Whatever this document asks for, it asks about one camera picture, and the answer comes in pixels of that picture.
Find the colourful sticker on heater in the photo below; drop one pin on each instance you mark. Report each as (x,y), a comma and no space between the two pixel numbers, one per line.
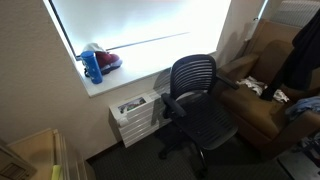
(132,104)

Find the thin dark window bar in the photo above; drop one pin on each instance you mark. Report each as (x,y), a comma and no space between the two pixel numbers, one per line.
(150,40)

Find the red sneaker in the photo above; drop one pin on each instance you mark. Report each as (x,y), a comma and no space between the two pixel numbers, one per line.
(108,60)

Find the blue crumpled garment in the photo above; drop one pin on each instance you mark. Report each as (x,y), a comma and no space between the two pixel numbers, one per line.
(305,106)

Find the dark glass side table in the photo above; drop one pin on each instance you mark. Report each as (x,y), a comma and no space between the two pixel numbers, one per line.
(298,165)

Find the white crumpled cloth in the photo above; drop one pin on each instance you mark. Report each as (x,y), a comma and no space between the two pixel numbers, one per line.
(253,85)

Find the black mesh office chair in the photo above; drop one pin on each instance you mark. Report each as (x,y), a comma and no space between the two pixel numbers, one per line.
(196,100)

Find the yellow paper slip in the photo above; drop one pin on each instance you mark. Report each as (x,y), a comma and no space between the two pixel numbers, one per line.
(56,172)

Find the blue water bottle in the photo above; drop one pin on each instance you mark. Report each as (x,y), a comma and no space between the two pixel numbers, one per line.
(92,68)

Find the white cloth behind sneaker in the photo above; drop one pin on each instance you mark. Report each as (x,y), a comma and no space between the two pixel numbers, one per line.
(94,46)

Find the brown upholstered couch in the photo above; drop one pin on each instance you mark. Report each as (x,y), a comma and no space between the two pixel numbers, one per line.
(253,113)

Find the white window blind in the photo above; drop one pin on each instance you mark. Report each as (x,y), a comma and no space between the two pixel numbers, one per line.
(293,11)

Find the white drawer unit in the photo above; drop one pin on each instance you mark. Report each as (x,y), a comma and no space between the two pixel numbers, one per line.
(140,116)

